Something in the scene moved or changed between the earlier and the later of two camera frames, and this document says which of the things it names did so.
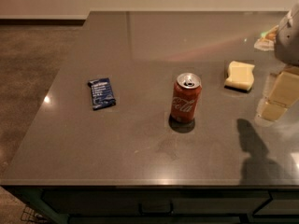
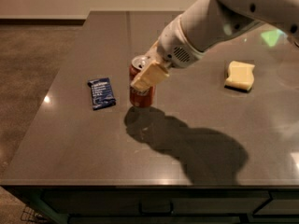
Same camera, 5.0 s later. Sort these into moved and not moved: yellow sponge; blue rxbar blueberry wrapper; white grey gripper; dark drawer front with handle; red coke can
Moved: white grey gripper; red coke can
Not moved: dark drawer front with handle; blue rxbar blueberry wrapper; yellow sponge
